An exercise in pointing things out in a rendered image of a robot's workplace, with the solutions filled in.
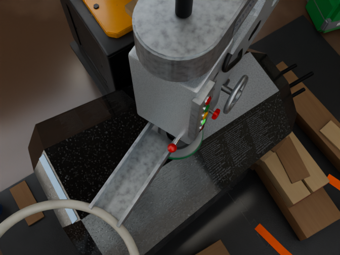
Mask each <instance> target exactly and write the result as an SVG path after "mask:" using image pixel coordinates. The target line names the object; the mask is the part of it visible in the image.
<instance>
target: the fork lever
mask: <svg viewBox="0 0 340 255"><path fill-rule="evenodd" d="M153 126H154V124H153V123H151V122H148V123H147V125H146V126H145V127H144V129H143V130H142V132H141V133H140V134H139V136H138V137H137V139H136V140H135V141H134V143H133V144H132V146H131V147H130V149H129V150H128V152H127V153H126V154H125V156H124V157H123V159H122V160H121V161H120V163H119V164H118V166H117V167H116V168H115V170H114V171H113V173H112V174H111V175H110V177H109V178H108V180H107V181H106V182H105V184H104V185H103V187H102V188H101V190H100V191H99V192H98V194H97V195H96V197H95V198H94V199H93V201H92V202H91V204H90V205H89V206H88V208H89V209H93V207H94V206H98V207H100V208H102V209H104V210H106V211H107V212H109V213H110V214H112V215H113V216H114V217H116V218H117V219H118V220H119V221H118V223H117V224H116V226H117V227H118V228H119V227H120V226H121V225H122V224H124V223H125V222H126V220H127V219H128V217H129V216H130V214H131V213H132V211H133V210H134V208H135V207H136V205H137V204H138V202H139V201H140V199H141V198H142V196H143V195H144V193H145V192H146V190H147V189H148V187H149V186H150V184H151V183H152V181H153V180H154V178H155V177H156V175H157V174H158V172H159V171H160V169H161V168H162V166H163V165H164V163H165V162H166V160H167V159H168V157H169V156H170V154H171V153H170V152H169V151H168V149H167V146H168V145H169V144H170V143H173V142H174V140H175V139H176V137H175V138H174V140H173V141H171V140H169V139H168V138H166V137H164V136H163V135H161V134H159V133H158V132H156V131H154V130H153V129H152V127H153Z"/></svg>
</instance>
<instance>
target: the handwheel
mask: <svg viewBox="0 0 340 255"><path fill-rule="evenodd" d="M247 81H248V76H247V75H244V76H242V77H241V79H240V80H239V81H238V83H237V84H236V86H235V88H234V89H231V88H230V87H228V86H226V85H224V84H223V85H222V88H221V91H223V92H225V93H227V94H229V98H228V100H227V102H226V104H225V106H224V109H223V113H224V114H228V113H229V112H230V111H231V109H232V108H233V106H234V105H235V103H236V102H237V101H238V99H239V98H240V96H241V94H242V91H243V89H244V87H245V85H246V83H247Z"/></svg>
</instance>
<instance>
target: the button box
mask: <svg viewBox="0 0 340 255"><path fill-rule="evenodd" d="M214 88H215V82H214V81H212V80H210V81H209V82H208V83H207V85H206V86H205V88H204V89H203V91H202V92H201V94H200V95H199V96H198V97H197V98H193V100H192V104H191V112H190V119H189V127H188V136H187V137H188V138H189V139H191V140H193V141H195V139H196V138H197V136H198V134H199V129H200V127H201V126H200V124H201V122H202V120H201V118H202V116H203V114H204V113H202V112H203V110H204V108H205V106H204V103H205V101H206V99H207V98H208V96H209V95H211V99H212V96H213V92H214ZM210 104H211V101H210V103H209V105H210ZM207 117H208V115H207ZM207 117H206V119H205V124H206V122H207Z"/></svg>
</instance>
